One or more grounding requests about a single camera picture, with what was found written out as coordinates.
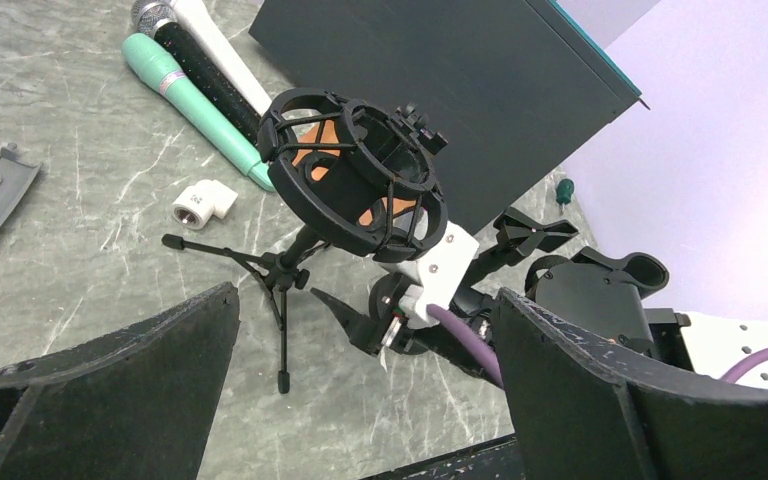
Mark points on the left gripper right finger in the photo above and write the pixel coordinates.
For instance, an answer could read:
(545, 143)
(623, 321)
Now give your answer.
(583, 407)

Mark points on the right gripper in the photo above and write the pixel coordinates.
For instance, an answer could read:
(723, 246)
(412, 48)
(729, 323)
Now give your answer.
(378, 329)

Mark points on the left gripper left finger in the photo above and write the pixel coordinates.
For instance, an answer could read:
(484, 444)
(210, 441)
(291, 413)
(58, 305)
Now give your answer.
(136, 403)

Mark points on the black tripod shock-mount stand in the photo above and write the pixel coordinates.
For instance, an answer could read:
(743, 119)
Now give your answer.
(359, 178)

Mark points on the white microphone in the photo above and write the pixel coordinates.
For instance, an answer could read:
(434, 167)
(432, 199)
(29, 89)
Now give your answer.
(195, 18)

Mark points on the mint green microphone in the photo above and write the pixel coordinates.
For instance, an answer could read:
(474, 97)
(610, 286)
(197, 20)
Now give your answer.
(158, 69)

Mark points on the black sparkly microphone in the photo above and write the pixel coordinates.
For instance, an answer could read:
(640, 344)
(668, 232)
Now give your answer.
(157, 20)

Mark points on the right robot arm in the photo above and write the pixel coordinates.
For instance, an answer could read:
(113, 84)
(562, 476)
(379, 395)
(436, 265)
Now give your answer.
(726, 349)

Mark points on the white pvc elbow fitting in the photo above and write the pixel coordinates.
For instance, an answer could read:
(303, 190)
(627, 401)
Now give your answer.
(200, 202)

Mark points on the black front frame rail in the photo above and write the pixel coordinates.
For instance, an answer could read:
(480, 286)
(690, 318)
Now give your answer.
(496, 459)

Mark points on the green-handled screwdriver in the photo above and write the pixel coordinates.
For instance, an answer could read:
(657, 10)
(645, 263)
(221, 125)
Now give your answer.
(564, 193)

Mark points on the dark rack network switch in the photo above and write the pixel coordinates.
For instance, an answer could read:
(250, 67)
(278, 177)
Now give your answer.
(515, 86)

